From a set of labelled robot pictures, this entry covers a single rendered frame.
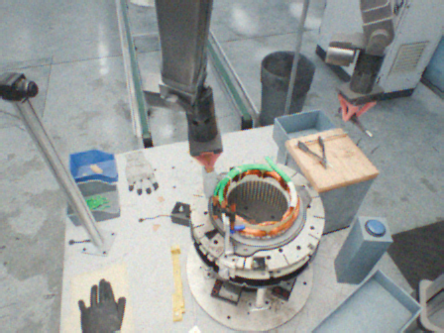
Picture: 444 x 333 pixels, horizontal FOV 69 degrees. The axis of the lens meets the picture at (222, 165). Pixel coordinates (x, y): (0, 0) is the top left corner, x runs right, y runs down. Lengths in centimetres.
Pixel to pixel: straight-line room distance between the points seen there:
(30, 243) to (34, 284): 28
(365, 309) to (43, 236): 190
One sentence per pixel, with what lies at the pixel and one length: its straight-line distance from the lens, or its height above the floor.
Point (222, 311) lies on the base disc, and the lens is 98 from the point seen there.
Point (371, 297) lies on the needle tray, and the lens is 82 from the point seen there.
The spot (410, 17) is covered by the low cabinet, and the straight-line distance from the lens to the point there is 290.
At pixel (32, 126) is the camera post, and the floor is 129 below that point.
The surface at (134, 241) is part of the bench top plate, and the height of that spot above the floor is 78.
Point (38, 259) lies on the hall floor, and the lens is 221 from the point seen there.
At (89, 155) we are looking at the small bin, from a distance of 137.
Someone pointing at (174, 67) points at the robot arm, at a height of 150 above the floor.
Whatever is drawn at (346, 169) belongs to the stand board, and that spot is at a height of 106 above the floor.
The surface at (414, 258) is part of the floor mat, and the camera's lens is 222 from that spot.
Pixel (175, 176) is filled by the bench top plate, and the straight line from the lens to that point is 127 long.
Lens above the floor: 173
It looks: 47 degrees down
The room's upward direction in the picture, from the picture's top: straight up
